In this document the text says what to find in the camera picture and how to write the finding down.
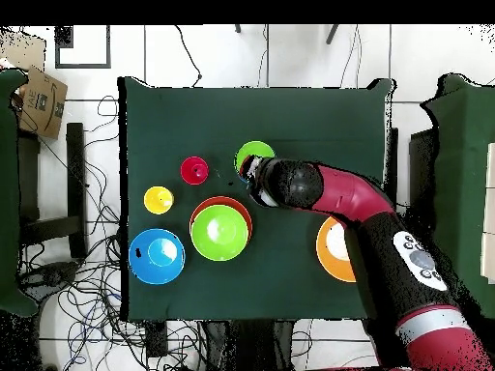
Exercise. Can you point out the black rectangular block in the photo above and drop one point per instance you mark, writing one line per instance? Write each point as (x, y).
(156, 338)

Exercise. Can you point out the yellow cup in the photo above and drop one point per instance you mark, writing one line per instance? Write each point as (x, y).
(156, 201)

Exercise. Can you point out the large green bowl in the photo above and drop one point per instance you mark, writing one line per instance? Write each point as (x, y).
(224, 239)

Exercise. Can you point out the dark green tablecloth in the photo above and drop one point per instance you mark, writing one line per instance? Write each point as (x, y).
(251, 116)

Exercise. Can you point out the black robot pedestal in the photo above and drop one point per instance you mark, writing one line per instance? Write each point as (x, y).
(251, 348)

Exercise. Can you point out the large blue bowl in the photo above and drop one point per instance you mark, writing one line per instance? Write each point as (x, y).
(147, 270)

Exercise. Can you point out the red cup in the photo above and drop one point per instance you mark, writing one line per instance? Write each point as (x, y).
(191, 172)

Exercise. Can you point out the small green bowl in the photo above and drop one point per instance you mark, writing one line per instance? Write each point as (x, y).
(255, 148)

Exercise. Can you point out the black stand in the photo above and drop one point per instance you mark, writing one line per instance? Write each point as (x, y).
(75, 174)

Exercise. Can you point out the cardboard box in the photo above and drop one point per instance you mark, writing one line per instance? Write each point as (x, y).
(44, 104)

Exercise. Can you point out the dark square frame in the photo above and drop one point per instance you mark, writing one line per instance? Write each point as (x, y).
(64, 38)

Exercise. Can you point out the white boxes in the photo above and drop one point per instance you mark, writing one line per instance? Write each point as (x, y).
(489, 232)

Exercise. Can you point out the large orange bowl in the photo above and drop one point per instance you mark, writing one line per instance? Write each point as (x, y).
(328, 262)

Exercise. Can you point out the wide shallow red-orange bowl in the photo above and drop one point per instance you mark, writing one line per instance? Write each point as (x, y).
(220, 200)

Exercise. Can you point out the green cloth covered table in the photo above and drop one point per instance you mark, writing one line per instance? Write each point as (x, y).
(460, 174)
(7, 193)

